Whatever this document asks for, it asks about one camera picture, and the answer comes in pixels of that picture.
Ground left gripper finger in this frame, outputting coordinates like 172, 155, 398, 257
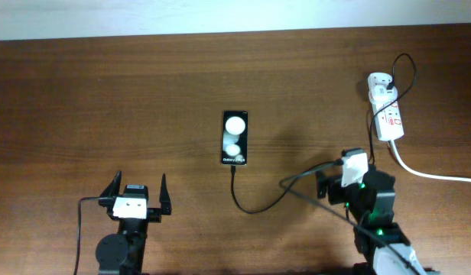
159, 173, 172, 215
100, 170, 122, 198

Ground black USB charging cable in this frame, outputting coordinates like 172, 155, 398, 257
230, 52, 418, 215

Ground black Samsung smartphone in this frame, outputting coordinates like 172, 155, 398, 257
220, 111, 248, 166

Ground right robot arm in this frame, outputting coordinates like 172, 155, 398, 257
316, 166, 433, 275

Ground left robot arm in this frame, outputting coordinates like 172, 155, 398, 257
96, 171, 172, 275

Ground white USB charger plug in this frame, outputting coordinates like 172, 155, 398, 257
368, 73, 398, 104

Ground white power strip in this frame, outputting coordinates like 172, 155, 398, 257
371, 100, 404, 141

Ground white power strip cord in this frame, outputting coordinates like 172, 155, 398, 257
388, 139, 471, 184

